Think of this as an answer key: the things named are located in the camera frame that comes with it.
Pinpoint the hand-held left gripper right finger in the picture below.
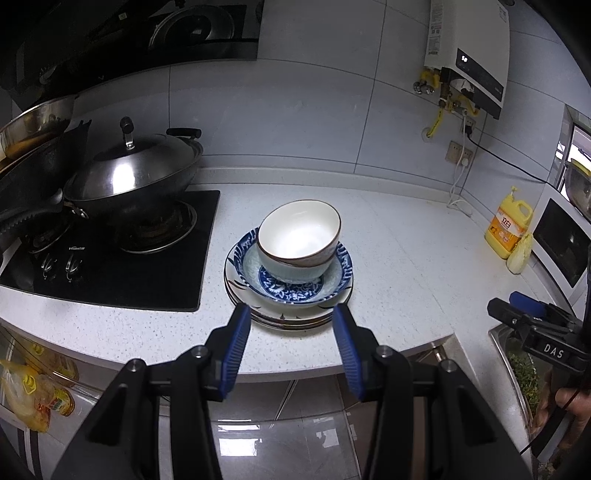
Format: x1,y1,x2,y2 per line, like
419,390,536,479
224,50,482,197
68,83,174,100
332,302,534,480

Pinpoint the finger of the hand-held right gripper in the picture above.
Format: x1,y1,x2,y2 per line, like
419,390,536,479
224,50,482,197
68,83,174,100
488,298,555,342
510,292,578,324

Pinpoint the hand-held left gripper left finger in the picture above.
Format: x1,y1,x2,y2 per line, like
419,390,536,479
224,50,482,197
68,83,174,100
51,302,252,480

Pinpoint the white plate with black strokes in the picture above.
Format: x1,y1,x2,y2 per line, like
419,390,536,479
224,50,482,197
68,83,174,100
225,244,356,319

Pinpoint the blue white floral bowl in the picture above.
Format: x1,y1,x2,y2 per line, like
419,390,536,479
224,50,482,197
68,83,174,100
233,227,354,305

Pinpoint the pale green bowl brown rim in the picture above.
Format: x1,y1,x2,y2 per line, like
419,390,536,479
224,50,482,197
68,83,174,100
259,249,340,284

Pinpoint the white bowl with brown rim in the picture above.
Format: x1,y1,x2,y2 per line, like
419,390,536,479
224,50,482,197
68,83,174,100
257,200,341,268

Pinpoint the person's right hand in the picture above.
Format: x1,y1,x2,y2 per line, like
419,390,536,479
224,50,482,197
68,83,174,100
531,369,591,448

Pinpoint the steel sink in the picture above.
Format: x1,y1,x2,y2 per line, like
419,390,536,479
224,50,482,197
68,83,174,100
489,323,555,444

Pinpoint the steel basin with greens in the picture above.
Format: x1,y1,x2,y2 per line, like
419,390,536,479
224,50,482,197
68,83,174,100
505,339,548,418

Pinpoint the napa cabbage piece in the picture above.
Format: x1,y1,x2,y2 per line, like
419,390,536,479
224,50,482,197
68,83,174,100
506,233,534,275

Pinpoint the brown cabinet door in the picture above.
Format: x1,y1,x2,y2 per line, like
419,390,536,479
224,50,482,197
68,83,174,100
277,375,356,418
210,378,296,422

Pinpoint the white microwave oven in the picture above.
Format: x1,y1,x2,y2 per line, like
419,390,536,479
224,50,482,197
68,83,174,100
531,196,591,301

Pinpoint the yellow detergent bottle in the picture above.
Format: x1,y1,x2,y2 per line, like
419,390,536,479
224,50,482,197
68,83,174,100
485,186,534,260

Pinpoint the black glass gas cooktop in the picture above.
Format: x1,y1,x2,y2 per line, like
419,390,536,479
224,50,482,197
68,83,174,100
0,189,221,312

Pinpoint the window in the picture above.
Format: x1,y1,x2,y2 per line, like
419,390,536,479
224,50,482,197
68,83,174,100
556,106,591,199

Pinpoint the steel wok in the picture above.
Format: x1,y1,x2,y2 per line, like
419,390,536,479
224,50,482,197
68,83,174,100
64,128,204,227

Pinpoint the steel wok lid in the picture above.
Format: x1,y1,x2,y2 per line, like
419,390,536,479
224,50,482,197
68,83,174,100
69,117,201,201

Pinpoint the yellow plastic bag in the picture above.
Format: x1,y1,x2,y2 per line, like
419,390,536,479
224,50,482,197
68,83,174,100
0,360,77,432

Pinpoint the black frying pan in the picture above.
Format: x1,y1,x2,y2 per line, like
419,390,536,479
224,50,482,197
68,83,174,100
0,120,90,250

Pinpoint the white gas water heater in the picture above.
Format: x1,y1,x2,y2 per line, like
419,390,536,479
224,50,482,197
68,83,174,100
424,0,511,121

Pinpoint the black range hood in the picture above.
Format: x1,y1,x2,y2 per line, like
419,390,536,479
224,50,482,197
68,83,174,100
0,0,264,100

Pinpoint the white power cable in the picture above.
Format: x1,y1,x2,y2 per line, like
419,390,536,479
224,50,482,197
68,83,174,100
448,164,474,217

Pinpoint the black power cable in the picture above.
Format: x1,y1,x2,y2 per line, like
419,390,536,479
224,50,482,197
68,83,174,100
468,134,555,185

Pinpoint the wall outlet with white plug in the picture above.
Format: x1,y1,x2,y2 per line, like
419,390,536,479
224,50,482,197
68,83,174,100
445,141,476,167

